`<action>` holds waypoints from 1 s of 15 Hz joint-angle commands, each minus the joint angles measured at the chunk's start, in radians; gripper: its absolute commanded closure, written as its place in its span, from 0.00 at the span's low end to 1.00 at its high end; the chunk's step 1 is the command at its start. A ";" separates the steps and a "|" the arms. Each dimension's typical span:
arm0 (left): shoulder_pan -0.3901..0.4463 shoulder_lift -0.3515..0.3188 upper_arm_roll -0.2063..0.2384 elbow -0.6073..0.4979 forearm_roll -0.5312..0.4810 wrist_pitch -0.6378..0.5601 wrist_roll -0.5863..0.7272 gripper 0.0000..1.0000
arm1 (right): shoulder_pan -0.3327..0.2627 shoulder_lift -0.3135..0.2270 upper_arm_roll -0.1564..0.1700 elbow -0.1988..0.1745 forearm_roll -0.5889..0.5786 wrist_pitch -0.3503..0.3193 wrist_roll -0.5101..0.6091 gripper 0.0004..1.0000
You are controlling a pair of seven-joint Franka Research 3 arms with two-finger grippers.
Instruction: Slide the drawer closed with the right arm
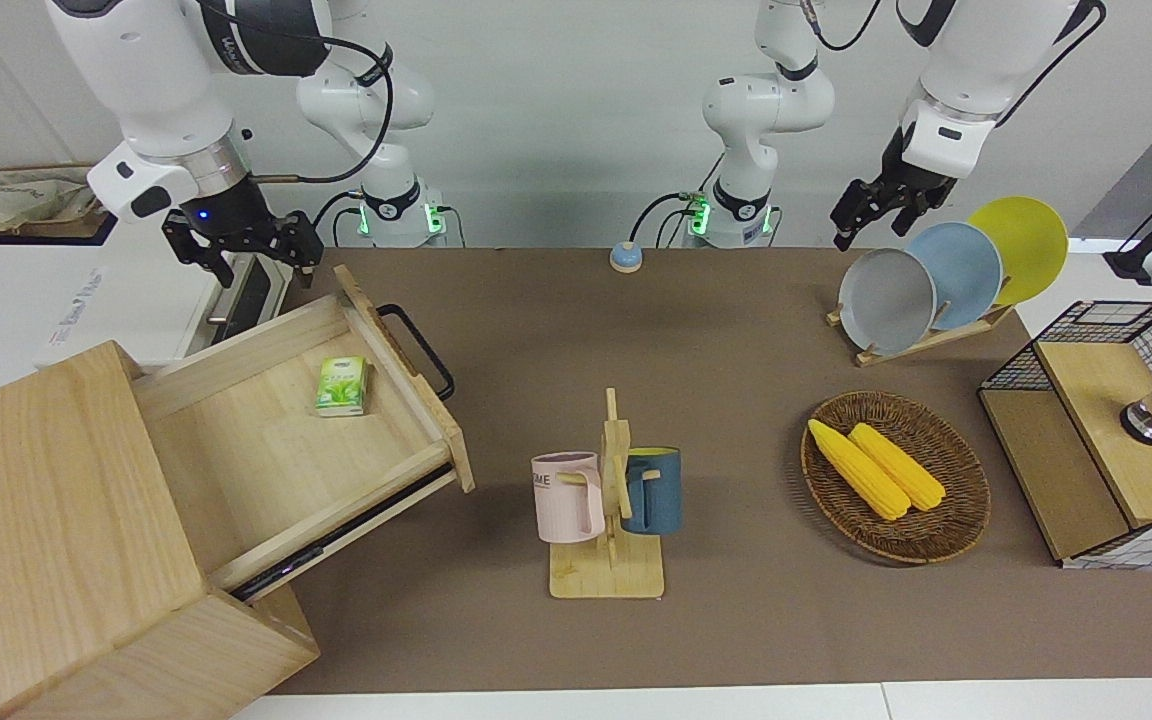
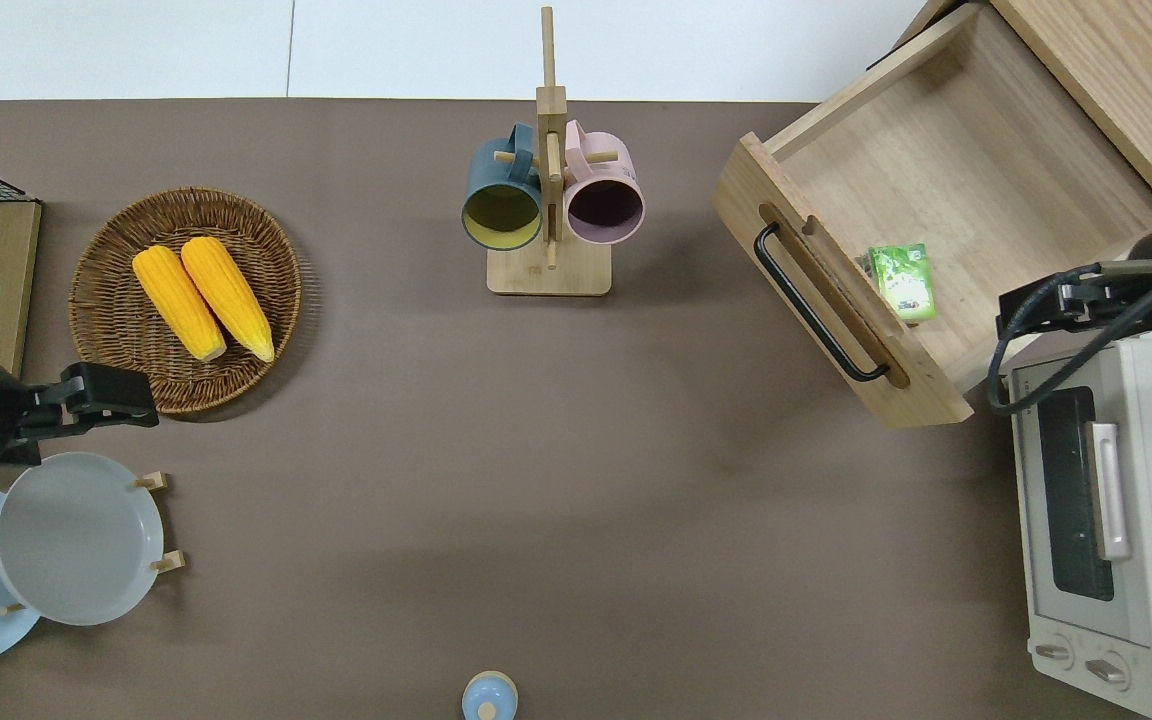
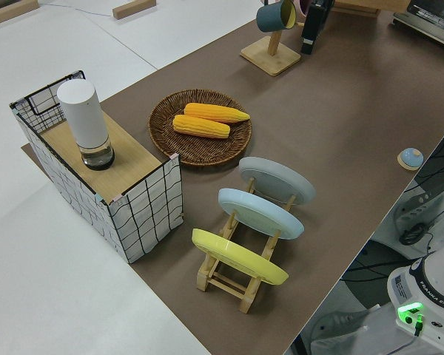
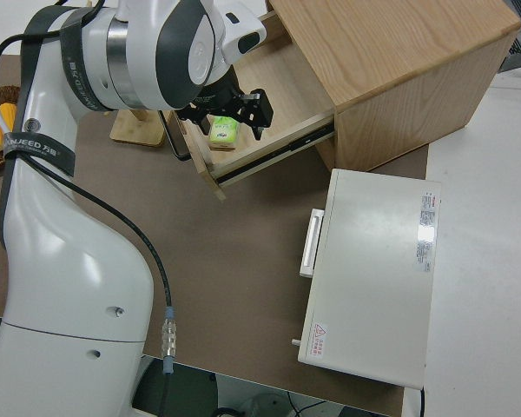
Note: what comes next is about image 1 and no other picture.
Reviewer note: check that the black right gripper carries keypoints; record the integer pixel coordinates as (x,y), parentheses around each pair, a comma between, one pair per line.
(231,215)

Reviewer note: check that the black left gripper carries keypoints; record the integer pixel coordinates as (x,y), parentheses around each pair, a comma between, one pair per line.
(911,180)

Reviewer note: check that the light wooden drawer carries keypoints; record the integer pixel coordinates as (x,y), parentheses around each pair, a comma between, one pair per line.
(256,460)

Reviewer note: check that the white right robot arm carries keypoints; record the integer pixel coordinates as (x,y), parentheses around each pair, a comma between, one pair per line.
(166,80)

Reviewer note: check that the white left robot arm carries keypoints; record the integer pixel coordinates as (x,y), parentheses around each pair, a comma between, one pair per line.
(766,100)

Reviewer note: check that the grey plate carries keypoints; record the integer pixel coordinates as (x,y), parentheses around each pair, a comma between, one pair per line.
(886,300)

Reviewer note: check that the white toaster oven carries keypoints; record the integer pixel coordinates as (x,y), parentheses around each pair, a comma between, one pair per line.
(166,300)

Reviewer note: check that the light blue plate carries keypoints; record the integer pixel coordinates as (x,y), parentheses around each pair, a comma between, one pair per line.
(966,270)

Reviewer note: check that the wooden plate rack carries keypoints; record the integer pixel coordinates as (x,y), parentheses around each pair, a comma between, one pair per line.
(936,338)

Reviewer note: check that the yellow plate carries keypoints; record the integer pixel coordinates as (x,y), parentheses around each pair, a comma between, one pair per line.
(1031,240)

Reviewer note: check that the green tissue pack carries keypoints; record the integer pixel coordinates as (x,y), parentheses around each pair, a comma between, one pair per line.
(341,388)

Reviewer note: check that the cardboard tray with paper bag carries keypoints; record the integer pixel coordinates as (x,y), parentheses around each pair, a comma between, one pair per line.
(26,200)

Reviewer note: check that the yellow corn cob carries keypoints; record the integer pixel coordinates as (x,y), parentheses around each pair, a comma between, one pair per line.
(901,468)
(856,470)

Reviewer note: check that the small blue bell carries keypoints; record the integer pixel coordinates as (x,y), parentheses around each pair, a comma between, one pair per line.
(626,258)

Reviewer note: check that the brown wicker basket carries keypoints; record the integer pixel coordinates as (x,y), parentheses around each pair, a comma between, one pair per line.
(951,500)

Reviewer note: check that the light wooden cabinet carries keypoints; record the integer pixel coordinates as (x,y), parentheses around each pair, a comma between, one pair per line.
(56,500)

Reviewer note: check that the dark blue mug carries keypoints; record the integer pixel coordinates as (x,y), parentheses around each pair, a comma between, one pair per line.
(661,495)

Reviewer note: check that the pink mug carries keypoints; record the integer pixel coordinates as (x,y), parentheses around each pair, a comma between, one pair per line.
(566,500)

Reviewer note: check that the brown table mat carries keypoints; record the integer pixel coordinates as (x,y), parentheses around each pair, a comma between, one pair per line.
(736,620)

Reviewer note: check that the wooden mug rack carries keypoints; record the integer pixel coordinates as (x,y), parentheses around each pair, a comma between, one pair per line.
(606,575)

